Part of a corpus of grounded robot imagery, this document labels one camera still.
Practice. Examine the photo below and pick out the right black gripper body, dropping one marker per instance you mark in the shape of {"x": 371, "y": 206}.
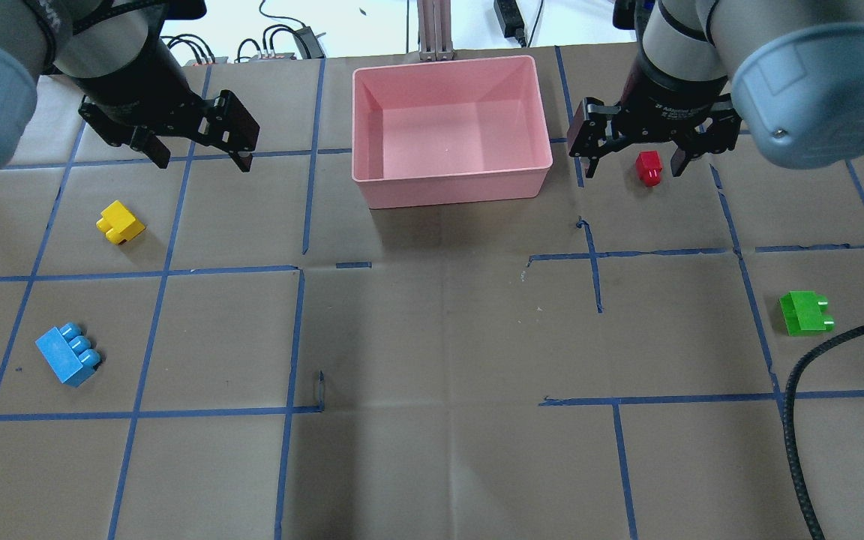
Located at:
{"x": 670, "y": 98}

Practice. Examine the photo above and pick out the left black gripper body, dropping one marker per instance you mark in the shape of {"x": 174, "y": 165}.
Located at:
{"x": 138, "y": 88}

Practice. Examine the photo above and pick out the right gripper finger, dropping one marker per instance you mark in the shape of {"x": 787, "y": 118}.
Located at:
{"x": 586, "y": 131}
{"x": 689, "y": 147}

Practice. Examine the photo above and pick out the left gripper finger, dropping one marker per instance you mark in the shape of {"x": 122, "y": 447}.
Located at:
{"x": 143, "y": 140}
{"x": 235, "y": 131}

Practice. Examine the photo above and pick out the red toy block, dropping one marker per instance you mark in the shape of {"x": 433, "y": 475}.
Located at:
{"x": 648, "y": 168}

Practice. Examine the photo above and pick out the yellow toy block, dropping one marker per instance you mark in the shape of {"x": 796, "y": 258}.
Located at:
{"x": 118, "y": 224}

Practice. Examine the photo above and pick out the green toy block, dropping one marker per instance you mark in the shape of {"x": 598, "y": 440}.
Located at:
{"x": 804, "y": 313}

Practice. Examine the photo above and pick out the blue toy block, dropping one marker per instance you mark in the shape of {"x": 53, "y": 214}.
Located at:
{"x": 69, "y": 353}

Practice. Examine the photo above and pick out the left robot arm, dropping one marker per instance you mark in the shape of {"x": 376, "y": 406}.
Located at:
{"x": 79, "y": 38}

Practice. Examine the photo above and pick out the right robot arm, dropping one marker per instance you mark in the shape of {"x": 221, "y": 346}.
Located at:
{"x": 790, "y": 72}

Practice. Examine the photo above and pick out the pink plastic box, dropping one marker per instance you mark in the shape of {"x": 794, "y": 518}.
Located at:
{"x": 449, "y": 132}

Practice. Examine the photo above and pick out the black power brick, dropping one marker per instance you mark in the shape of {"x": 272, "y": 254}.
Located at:
{"x": 308, "y": 44}

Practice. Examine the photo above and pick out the black power adapter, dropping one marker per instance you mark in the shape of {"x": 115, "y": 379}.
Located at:
{"x": 510, "y": 20}

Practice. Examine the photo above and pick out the aluminium frame post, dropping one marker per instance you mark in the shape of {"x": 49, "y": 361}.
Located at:
{"x": 435, "y": 42}

